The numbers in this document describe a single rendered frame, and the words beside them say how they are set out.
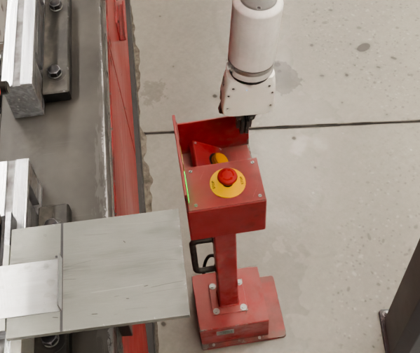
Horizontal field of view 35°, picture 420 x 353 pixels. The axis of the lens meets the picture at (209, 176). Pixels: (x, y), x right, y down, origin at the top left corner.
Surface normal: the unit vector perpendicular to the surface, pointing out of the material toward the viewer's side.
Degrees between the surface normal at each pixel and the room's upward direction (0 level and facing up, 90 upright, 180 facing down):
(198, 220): 90
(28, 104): 90
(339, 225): 0
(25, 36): 0
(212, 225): 90
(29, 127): 0
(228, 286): 90
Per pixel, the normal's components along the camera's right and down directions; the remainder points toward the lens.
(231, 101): 0.05, 0.81
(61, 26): -0.05, -0.56
